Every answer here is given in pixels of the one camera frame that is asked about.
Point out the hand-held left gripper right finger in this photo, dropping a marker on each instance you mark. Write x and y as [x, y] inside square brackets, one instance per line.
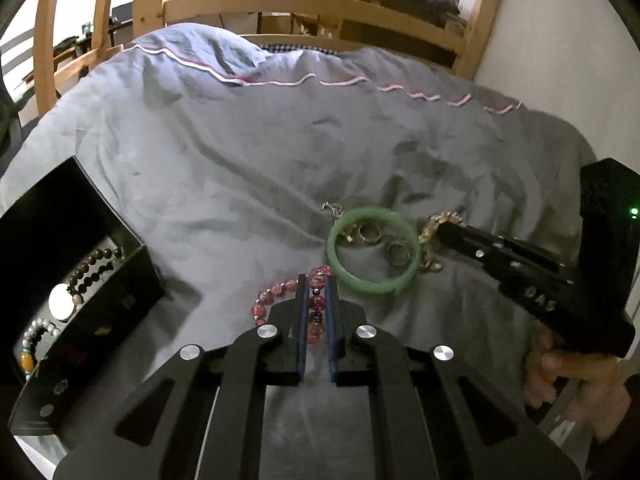
[332, 320]

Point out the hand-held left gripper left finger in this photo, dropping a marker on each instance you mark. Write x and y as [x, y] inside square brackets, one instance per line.
[302, 310]

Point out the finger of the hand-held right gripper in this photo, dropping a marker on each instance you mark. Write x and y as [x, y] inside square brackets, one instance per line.
[500, 250]
[530, 287]

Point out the black jewelry box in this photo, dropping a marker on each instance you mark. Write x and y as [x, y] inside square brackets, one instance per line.
[125, 285]

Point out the person's right hand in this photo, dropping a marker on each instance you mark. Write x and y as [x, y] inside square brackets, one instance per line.
[575, 375]

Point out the green jade bangle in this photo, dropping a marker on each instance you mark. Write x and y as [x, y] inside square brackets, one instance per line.
[370, 287]

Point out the grey blanket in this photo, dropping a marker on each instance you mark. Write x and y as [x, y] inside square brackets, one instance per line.
[225, 160]

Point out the white round disc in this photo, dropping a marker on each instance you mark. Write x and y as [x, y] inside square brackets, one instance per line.
[65, 302]

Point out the wooden bed frame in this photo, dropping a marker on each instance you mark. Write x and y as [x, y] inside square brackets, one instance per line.
[320, 10]

